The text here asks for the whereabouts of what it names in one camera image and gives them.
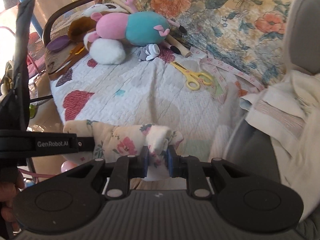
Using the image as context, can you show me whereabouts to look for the small grey white toy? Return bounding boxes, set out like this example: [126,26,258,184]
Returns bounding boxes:
[137,44,160,62]

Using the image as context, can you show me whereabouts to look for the brown white plush toy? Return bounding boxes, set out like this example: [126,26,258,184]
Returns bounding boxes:
[67,2,130,66]

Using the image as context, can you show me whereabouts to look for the wooden sofa frame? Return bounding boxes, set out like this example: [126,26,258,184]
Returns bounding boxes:
[43,0,100,47]

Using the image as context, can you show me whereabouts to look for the pink and teal pig plush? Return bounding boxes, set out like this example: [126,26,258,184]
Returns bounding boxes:
[90,0,187,55]

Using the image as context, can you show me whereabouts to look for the pink ball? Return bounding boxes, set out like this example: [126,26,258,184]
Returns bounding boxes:
[61,161,78,174]

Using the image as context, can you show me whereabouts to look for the floral baby shirt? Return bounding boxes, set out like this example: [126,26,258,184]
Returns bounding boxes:
[62,120,184,182]

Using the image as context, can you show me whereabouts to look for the orange floral sofa cover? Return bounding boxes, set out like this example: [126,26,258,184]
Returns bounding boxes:
[99,0,320,90]

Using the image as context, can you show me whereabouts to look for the folded white clothes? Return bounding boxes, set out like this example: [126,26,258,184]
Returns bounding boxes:
[240,70,320,160]

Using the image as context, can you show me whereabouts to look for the purple round pad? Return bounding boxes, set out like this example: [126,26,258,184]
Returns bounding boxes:
[46,35,71,53]

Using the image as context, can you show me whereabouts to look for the heart patterned quilt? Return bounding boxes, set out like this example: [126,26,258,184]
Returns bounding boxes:
[49,46,265,170]

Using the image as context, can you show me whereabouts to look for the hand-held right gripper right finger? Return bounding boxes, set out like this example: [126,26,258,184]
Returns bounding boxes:
[166,145,249,200]

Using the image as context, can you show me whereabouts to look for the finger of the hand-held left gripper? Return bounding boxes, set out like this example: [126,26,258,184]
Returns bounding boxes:
[78,136,96,153]

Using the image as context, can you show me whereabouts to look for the grey padded cushion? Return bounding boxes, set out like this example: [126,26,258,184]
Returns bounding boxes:
[285,0,320,77]

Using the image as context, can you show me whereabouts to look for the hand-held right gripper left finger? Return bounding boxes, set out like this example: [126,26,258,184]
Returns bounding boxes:
[67,145,150,200]

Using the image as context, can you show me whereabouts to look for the pink measuring tape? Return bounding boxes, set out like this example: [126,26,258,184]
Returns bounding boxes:
[200,57,265,98]

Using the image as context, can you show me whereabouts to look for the person's left hand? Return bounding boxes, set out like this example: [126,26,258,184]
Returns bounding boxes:
[0,171,25,232]

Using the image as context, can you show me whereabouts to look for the yellow scissors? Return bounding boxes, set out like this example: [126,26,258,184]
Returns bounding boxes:
[170,60,212,91]

